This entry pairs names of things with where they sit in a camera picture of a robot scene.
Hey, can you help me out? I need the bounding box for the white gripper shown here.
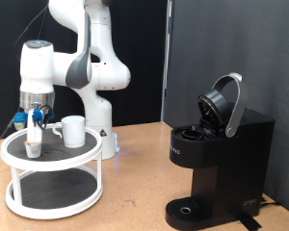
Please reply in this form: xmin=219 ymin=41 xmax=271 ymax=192
xmin=26 ymin=110 xmax=43 ymax=154

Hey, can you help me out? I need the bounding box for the orange-rimmed K-cup coffee pod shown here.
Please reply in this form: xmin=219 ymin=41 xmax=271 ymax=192
xmin=23 ymin=141 xmax=42 ymax=159

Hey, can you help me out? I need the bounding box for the white ceramic mug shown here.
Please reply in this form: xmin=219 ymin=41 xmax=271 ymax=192
xmin=52 ymin=115 xmax=87 ymax=149

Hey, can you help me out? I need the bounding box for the black Keurig coffee machine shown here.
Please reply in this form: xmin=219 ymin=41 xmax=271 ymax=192
xmin=165 ymin=72 xmax=276 ymax=231

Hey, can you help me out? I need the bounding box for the white two-tier turntable shelf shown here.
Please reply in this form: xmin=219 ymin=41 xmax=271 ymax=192
xmin=0 ymin=122 xmax=104 ymax=220

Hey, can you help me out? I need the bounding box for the black curtain backdrop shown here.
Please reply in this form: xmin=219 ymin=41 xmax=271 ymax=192
xmin=0 ymin=0 xmax=169 ymax=140

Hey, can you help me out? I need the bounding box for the black tape strip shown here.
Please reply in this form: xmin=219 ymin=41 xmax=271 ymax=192
xmin=238 ymin=215 xmax=263 ymax=231

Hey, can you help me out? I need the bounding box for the gray backdrop panel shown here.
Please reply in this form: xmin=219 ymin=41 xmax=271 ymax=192
xmin=165 ymin=0 xmax=289 ymax=218

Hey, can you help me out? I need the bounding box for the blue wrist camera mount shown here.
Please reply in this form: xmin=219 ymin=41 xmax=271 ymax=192
xmin=13 ymin=111 xmax=27 ymax=131

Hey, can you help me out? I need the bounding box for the blue cable clip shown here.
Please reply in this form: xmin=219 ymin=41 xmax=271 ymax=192
xmin=32 ymin=109 xmax=45 ymax=124

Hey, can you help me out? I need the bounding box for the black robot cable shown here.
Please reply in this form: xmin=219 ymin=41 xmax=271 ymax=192
xmin=0 ymin=3 xmax=51 ymax=152

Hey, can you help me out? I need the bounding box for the vertical metal frame pole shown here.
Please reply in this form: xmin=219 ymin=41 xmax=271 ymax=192
xmin=160 ymin=0 xmax=174 ymax=123

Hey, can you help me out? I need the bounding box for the black power cord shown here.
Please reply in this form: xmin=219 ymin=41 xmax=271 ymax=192
xmin=259 ymin=195 xmax=282 ymax=209

